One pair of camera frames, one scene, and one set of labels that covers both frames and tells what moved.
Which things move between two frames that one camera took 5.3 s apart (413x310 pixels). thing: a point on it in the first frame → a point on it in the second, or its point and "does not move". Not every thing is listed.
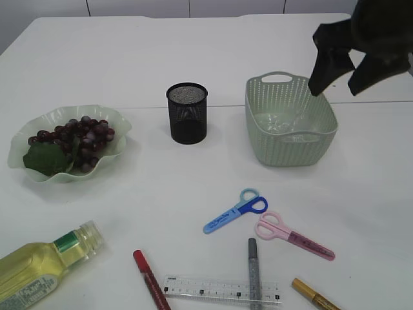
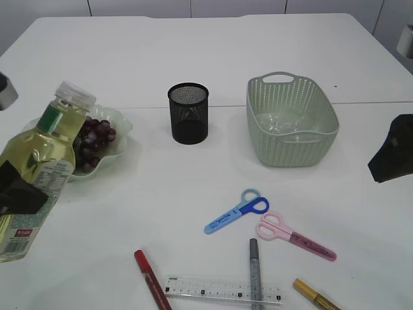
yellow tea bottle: x=31 y=275 → x=44 y=158
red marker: x=159 y=297 does not move
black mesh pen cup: x=188 y=110 does not move
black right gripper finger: x=372 y=70 → x=394 y=159
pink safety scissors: x=271 y=225 does not move
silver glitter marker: x=254 y=276 does not move
